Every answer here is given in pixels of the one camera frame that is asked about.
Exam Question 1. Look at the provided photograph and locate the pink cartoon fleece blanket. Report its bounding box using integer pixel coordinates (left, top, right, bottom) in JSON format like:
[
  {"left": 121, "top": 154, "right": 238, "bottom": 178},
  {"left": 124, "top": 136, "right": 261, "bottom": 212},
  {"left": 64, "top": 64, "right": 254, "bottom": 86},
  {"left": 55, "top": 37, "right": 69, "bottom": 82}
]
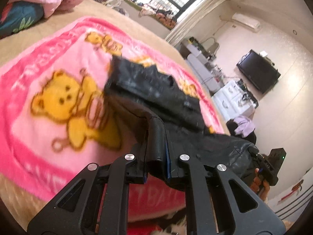
[{"left": 0, "top": 16, "right": 225, "bottom": 222}]

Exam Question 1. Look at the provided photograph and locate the white right curtain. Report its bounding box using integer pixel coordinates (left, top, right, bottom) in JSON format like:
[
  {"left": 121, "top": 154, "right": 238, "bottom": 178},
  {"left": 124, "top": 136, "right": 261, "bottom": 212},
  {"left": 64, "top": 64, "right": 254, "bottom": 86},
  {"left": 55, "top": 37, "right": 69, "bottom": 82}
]
[{"left": 165, "top": 0, "right": 226, "bottom": 46}]

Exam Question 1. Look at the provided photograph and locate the pile of clothes on sill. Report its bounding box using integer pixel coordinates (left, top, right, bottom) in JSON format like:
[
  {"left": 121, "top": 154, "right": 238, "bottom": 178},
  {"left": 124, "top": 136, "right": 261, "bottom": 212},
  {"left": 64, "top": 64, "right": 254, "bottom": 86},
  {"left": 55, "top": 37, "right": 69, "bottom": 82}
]
[{"left": 124, "top": 0, "right": 177, "bottom": 30}]

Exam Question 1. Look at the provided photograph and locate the white wall air conditioner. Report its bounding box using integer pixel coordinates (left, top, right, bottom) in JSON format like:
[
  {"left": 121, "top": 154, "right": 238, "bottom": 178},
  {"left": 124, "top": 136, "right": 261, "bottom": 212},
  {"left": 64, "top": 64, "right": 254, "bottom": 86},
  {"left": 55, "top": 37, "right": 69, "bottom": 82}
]
[{"left": 231, "top": 13, "right": 262, "bottom": 32}]

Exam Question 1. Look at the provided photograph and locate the black leather jacket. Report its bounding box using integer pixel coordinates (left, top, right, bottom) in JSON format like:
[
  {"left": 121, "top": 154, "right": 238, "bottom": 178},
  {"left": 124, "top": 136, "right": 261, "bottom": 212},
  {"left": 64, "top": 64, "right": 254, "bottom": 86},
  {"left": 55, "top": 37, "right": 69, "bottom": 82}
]
[{"left": 104, "top": 56, "right": 258, "bottom": 188}]

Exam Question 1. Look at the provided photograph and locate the white drawer cabinet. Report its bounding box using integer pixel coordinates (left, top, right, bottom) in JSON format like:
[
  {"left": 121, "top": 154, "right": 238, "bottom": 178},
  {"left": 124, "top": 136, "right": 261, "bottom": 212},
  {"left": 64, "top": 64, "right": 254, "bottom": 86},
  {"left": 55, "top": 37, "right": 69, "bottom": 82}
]
[{"left": 212, "top": 80, "right": 258, "bottom": 121}]

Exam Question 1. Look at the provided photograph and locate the lilac garment on chair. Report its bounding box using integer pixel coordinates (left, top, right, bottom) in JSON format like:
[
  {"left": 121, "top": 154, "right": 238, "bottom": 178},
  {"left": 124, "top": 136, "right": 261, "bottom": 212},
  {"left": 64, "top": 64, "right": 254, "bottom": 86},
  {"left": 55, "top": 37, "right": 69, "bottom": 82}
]
[{"left": 233, "top": 115, "right": 255, "bottom": 138}]

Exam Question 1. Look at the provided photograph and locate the grey white low desk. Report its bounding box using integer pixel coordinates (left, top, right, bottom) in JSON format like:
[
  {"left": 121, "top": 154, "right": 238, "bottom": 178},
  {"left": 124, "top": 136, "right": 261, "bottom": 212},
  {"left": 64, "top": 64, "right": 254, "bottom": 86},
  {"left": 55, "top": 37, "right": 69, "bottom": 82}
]
[{"left": 179, "top": 39, "right": 222, "bottom": 96}]

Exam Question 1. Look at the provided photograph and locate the person's right hand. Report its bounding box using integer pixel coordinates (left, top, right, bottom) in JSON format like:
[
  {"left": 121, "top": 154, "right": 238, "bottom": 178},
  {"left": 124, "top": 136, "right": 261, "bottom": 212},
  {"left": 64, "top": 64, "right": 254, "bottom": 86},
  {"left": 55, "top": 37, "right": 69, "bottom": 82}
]
[{"left": 250, "top": 168, "right": 270, "bottom": 202}]

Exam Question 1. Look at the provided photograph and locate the black device with green light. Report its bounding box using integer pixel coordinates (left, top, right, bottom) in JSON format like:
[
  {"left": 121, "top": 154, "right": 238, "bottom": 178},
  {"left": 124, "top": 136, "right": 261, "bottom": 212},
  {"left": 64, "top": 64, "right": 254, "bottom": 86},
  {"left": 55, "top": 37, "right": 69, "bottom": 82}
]
[{"left": 268, "top": 147, "right": 286, "bottom": 174}]

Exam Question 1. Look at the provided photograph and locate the black wall television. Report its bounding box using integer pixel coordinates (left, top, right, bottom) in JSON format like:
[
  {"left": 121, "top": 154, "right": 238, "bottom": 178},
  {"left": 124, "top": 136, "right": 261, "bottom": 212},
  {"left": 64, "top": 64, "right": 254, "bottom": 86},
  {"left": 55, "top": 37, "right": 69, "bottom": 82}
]
[{"left": 237, "top": 49, "right": 281, "bottom": 94}]

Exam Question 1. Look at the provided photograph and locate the dark blue patterned pillow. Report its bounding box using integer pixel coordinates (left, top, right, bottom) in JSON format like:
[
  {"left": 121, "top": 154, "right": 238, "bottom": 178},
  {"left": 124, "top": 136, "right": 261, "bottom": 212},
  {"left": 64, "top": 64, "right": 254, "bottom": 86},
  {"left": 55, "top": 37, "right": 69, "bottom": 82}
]
[{"left": 1, "top": 1, "right": 44, "bottom": 39}]

